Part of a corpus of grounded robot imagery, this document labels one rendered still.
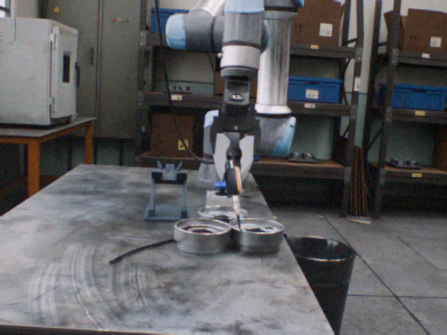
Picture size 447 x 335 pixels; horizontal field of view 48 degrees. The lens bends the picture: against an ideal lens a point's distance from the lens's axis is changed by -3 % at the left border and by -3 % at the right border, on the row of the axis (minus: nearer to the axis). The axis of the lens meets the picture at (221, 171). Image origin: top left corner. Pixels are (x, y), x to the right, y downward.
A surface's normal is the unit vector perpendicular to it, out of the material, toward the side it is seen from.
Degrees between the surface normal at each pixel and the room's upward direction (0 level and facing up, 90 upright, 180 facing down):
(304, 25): 93
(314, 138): 90
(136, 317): 0
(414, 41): 92
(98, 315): 0
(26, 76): 90
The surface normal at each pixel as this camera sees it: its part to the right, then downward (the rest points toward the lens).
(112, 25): 0.04, 0.17
